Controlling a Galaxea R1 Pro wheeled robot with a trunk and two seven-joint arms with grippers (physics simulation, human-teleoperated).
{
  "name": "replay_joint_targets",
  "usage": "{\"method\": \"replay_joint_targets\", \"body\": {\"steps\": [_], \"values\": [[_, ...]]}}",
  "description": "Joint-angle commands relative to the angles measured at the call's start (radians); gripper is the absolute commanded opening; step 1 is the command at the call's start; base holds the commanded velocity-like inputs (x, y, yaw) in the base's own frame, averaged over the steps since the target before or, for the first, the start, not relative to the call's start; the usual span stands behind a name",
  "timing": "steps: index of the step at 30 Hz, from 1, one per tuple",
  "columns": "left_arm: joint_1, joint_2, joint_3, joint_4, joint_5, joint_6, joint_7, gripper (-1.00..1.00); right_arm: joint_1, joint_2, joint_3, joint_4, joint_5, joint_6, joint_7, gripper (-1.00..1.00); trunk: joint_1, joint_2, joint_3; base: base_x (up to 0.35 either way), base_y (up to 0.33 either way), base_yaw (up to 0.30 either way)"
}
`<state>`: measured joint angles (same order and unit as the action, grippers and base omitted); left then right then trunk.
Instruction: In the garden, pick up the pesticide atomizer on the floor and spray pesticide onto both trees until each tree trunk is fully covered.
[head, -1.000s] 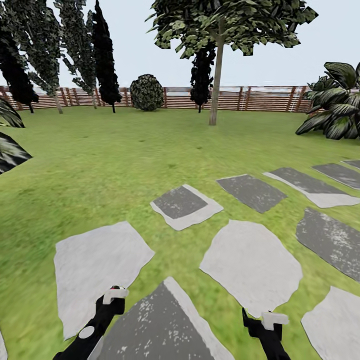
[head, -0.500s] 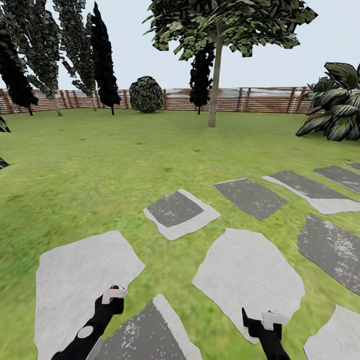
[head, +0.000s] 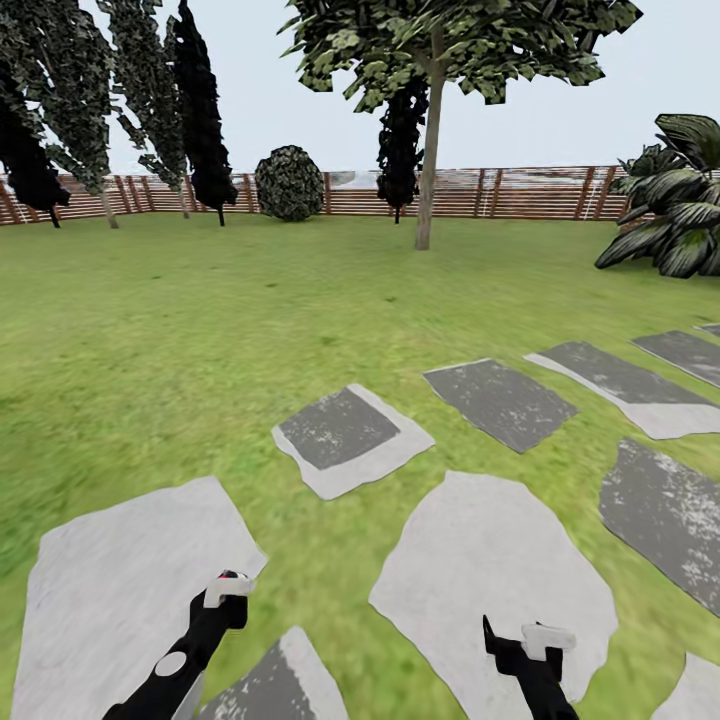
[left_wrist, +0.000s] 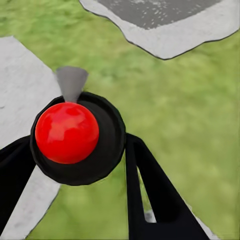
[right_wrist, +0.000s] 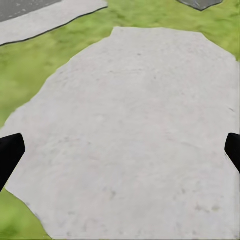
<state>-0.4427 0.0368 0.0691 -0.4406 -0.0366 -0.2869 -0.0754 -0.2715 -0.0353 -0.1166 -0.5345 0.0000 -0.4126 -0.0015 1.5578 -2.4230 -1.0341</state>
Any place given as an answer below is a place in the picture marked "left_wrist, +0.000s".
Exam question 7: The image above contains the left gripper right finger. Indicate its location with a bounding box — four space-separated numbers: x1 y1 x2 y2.
57 134 208 240

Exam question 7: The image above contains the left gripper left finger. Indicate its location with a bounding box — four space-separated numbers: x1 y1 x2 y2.
0 135 37 235

